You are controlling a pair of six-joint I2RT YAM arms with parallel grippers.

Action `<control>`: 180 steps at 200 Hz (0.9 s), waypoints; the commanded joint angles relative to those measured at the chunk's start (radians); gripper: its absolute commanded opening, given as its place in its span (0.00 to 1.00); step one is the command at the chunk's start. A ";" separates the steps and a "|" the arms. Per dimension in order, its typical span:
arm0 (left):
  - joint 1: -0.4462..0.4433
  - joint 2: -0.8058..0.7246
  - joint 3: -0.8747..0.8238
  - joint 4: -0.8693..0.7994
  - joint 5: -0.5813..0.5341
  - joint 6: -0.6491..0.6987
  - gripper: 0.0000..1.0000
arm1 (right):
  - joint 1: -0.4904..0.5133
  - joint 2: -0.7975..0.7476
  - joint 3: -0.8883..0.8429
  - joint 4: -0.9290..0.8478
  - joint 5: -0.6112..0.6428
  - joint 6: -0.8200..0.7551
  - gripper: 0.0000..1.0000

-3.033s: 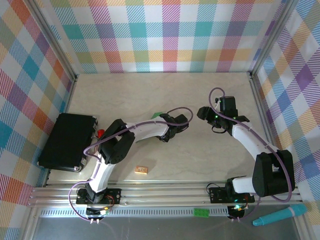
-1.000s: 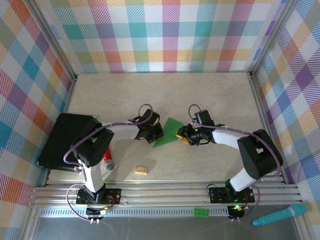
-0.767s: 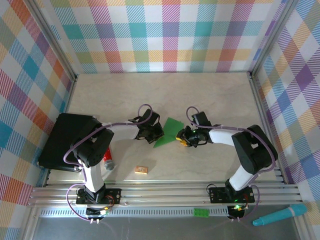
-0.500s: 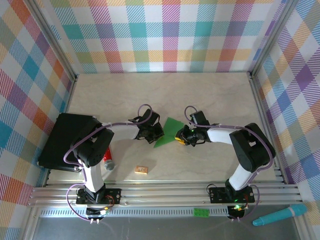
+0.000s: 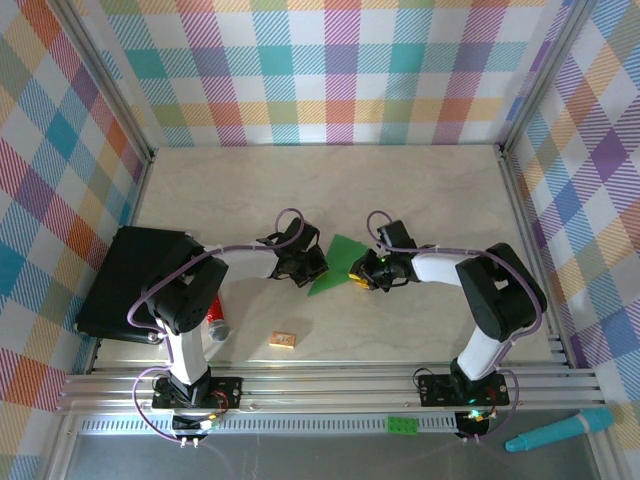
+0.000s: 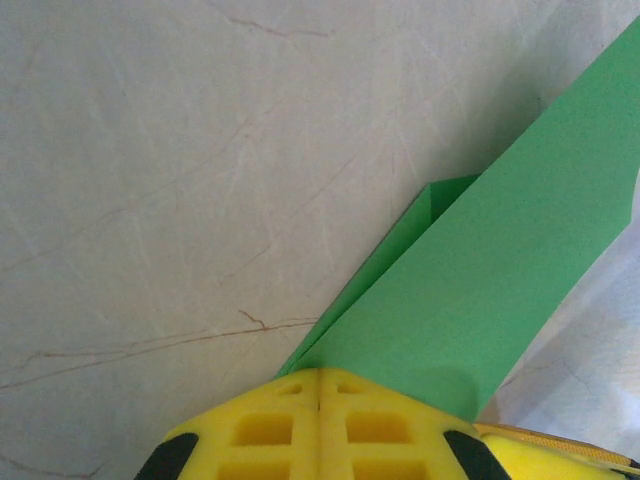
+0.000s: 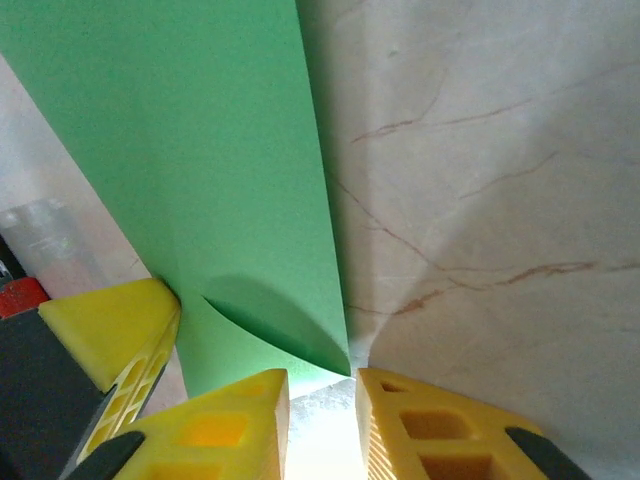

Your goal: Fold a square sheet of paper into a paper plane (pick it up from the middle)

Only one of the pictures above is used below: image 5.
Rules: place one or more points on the green paper sheet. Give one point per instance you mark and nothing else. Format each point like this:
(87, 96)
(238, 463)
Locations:
(340, 260)

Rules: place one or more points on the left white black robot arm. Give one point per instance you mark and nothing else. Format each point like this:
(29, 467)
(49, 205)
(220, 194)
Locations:
(245, 260)

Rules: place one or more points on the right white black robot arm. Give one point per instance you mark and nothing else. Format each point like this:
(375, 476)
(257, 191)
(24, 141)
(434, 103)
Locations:
(435, 267)

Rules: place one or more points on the small orange wooden block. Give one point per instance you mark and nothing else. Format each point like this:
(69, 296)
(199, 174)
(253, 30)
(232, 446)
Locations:
(282, 340)

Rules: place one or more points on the red toy microphone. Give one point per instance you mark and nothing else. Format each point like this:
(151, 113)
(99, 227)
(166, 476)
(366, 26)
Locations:
(218, 327)

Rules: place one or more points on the green toy brick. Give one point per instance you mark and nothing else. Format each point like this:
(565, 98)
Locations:
(403, 426)

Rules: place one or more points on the right black connector board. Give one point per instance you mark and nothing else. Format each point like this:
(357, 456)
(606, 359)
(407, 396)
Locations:
(475, 425)

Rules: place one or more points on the black connector board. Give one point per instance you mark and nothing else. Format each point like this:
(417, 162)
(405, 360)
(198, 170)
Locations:
(475, 425)
(192, 425)

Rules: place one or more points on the black hard case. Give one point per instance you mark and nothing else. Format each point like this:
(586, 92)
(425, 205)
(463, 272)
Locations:
(115, 280)

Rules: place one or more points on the left black connector board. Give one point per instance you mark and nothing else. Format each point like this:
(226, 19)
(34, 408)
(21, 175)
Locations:
(192, 425)

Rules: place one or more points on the teal marker pen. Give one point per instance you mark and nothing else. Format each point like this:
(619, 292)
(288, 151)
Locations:
(560, 430)

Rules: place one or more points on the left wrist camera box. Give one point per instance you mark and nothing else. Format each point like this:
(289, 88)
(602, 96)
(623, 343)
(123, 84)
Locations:
(301, 234)

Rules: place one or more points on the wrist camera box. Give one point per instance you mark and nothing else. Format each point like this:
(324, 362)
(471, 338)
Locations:
(301, 234)
(396, 235)

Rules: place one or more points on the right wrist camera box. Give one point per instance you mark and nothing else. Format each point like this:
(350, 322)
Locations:
(396, 235)

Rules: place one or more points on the aluminium front rail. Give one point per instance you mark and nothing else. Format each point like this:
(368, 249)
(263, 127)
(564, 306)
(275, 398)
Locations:
(325, 387)

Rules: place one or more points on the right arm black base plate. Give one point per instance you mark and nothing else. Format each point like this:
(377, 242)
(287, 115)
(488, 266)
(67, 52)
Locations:
(435, 392)

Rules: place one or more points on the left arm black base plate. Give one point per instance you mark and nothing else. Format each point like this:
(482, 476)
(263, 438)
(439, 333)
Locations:
(225, 392)

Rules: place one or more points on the right aluminium side rail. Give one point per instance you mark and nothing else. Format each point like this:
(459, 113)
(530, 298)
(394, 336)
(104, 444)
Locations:
(522, 215)

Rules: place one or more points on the right aluminium corner post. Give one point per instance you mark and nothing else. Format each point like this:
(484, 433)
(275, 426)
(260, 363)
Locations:
(550, 70)

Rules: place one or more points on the aluminium corner post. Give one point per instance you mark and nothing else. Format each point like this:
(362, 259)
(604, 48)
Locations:
(550, 70)
(100, 75)

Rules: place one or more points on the left aluminium corner post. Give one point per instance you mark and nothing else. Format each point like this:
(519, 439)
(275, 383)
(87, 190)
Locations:
(100, 75)

